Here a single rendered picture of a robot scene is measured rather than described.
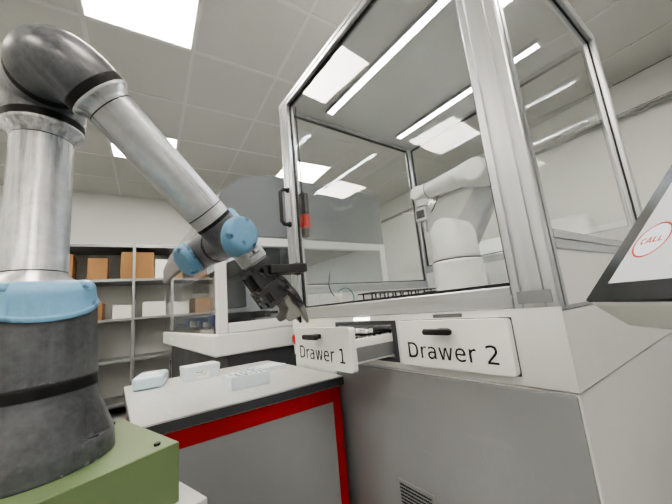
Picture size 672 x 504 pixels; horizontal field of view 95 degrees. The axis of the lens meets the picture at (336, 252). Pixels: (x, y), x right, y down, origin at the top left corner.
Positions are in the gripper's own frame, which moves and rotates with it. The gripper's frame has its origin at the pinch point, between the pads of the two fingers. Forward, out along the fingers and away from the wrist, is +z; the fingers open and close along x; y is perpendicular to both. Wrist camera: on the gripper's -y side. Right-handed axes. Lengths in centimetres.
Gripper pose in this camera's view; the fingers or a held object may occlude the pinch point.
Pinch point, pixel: (303, 316)
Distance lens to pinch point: 88.5
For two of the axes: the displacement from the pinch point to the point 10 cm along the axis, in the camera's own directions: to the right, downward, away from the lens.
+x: 5.8, -2.0, -7.9
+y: -6.1, 5.4, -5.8
